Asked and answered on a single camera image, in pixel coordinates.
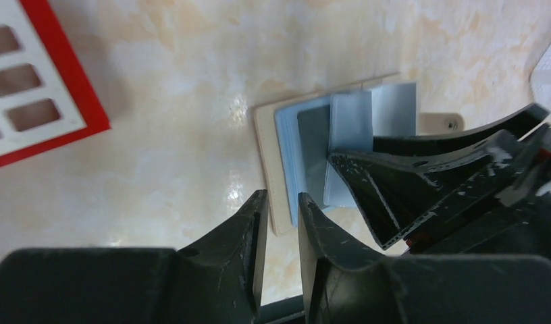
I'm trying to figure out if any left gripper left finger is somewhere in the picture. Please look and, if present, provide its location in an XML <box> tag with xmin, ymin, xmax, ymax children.
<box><xmin>0</xmin><ymin>190</ymin><xmax>268</xmax><ymax>323</ymax></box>

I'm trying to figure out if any beige card holder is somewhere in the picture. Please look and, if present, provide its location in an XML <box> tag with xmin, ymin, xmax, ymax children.
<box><xmin>253</xmin><ymin>74</ymin><xmax>465</xmax><ymax>237</ymax></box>

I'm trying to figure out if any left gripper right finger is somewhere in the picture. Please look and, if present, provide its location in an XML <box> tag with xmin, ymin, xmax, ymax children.
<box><xmin>298</xmin><ymin>193</ymin><xmax>551</xmax><ymax>323</ymax></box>

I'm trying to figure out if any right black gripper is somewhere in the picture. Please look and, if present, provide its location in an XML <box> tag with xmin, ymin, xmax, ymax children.
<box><xmin>329</xmin><ymin>103</ymin><xmax>551</xmax><ymax>257</ymax></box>

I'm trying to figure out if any grey card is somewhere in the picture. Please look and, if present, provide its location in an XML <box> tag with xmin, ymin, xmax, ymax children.
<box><xmin>297</xmin><ymin>103</ymin><xmax>330</xmax><ymax>200</ymax></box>

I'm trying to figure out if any white perforated plastic basket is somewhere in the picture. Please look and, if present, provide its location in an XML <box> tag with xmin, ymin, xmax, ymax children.
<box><xmin>530</xmin><ymin>43</ymin><xmax>551</xmax><ymax>117</ymax></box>

